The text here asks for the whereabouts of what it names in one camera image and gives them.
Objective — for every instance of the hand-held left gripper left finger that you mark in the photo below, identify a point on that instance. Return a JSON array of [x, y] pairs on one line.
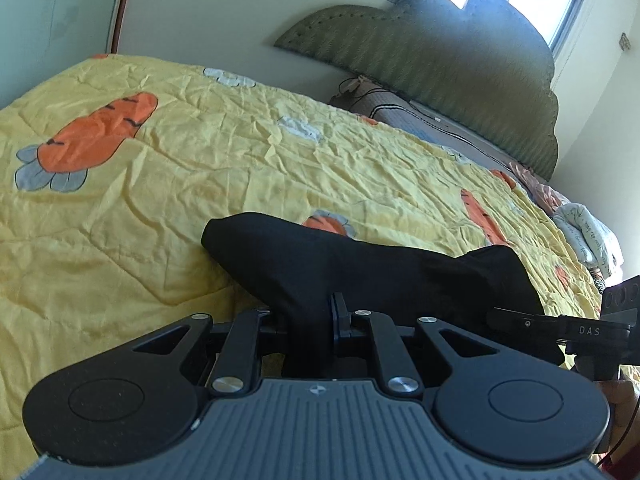
[[245, 340]]

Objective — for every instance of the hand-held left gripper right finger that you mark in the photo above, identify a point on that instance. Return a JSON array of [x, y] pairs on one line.
[[341, 322]]

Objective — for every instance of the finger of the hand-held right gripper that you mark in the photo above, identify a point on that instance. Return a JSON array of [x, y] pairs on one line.
[[525, 324]]

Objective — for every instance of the black pants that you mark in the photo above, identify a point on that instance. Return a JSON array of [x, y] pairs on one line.
[[380, 275]]

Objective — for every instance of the person's right hand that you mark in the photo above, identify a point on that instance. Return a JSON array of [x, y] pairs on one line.
[[625, 420]]

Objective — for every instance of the white printed cloth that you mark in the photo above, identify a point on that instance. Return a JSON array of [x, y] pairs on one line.
[[590, 235]]

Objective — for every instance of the pink cloth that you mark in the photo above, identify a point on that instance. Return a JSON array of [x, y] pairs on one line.
[[540, 187]]

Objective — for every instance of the yellow carrot print quilt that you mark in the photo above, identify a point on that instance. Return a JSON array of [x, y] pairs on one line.
[[175, 200]]

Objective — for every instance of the striped grey pillow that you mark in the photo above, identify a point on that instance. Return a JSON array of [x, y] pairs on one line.
[[425, 120]]

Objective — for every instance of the green padded headboard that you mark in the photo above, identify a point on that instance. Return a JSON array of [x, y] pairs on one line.
[[450, 60]]

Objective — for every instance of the brown door frame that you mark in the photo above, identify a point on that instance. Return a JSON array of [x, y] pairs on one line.
[[122, 5]]

